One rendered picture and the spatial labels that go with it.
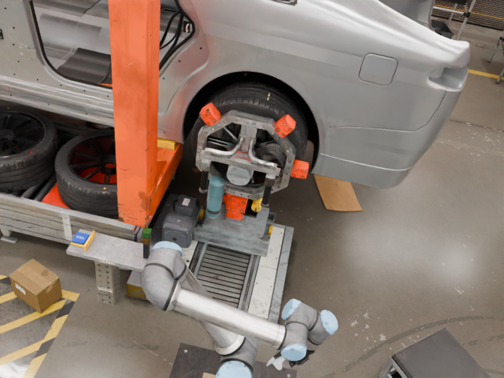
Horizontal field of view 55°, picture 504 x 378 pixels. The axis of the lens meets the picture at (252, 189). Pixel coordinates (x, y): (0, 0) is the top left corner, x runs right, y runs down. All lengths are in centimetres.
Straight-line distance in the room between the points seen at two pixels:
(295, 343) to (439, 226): 246
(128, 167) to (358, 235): 191
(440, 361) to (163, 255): 162
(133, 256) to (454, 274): 226
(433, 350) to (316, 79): 155
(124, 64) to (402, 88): 135
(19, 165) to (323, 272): 206
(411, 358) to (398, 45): 157
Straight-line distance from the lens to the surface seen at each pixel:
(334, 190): 403
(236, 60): 261
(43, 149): 336
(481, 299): 376
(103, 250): 275
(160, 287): 179
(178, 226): 293
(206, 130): 267
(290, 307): 196
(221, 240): 322
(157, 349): 291
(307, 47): 252
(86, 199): 307
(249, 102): 262
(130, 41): 213
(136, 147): 240
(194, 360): 254
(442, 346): 292
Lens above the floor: 252
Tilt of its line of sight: 41 degrees down
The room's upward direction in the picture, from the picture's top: 11 degrees clockwise
